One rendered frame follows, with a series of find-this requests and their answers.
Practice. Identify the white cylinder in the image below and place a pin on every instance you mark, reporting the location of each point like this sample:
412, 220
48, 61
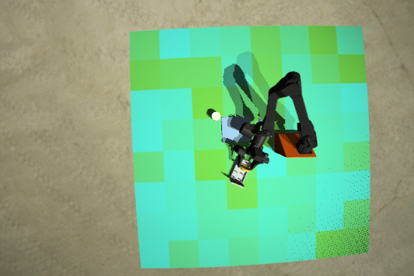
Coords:
216, 116

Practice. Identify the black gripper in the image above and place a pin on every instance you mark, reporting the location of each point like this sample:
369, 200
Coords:
242, 152

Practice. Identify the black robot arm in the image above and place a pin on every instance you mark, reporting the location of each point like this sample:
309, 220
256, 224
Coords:
291, 86

